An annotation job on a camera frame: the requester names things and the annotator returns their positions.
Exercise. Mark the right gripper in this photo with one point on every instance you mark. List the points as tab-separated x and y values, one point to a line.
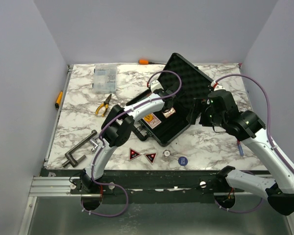
202	105

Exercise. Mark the white poker chip stack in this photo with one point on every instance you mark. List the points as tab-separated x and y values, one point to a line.
166	155

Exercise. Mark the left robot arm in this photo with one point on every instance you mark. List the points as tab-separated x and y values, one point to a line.
117	129

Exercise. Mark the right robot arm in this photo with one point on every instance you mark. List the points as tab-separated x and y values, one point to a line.
219	109

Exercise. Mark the black poker set case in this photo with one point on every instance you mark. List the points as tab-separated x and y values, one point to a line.
195	84

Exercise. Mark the red playing card deck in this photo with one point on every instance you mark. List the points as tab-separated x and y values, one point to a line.
154	123

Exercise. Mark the orange screwdriver at back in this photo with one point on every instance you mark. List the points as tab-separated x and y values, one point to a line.
147	62

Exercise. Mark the blue small blind button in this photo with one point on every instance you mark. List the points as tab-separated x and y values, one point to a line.
183	161

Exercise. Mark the right all-in triangle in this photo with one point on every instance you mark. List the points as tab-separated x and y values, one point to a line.
151	157

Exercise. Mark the all-in triangle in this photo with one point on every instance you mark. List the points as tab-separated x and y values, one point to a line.
151	157
133	154

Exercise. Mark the blue red pen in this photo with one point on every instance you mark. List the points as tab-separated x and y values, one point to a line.
240	149

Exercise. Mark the left all-in triangle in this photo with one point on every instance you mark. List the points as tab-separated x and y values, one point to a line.
133	154

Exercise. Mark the clear plastic screw box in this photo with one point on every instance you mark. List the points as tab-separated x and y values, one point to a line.
104	79

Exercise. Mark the chrome metal fitting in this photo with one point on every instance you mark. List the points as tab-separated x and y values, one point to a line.
94	143

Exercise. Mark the orange tool at left edge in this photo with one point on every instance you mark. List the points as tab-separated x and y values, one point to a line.
58	100

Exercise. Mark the dark metal clamp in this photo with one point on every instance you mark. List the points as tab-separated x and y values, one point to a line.
71	159

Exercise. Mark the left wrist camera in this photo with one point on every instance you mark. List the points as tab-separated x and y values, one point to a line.
155	85

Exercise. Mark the yellow handled pliers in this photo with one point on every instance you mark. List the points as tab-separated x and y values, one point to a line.
103	107

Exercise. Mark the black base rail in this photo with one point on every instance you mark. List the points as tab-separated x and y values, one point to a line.
144	186

